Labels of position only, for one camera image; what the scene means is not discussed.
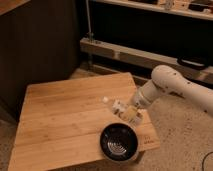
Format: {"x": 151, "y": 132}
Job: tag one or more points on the black handle loop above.
{"x": 192, "y": 65}

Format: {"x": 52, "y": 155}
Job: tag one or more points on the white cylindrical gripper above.
{"x": 143, "y": 97}

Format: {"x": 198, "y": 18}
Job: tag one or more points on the grey metal rail beam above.
{"x": 142, "y": 58}

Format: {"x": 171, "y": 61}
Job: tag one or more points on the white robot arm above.
{"x": 166, "y": 80}

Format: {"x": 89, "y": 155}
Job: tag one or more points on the wooden shelf with items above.
{"x": 159, "y": 8}

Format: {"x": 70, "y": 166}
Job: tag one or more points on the vertical metal pole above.
{"x": 90, "y": 34}

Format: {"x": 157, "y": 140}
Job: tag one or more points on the wooden table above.
{"x": 61, "y": 122}

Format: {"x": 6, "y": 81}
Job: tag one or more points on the black ceramic bowl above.
{"x": 118, "y": 142}

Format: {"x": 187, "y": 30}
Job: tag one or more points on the small clear labelled bottle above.
{"x": 115, "y": 106}

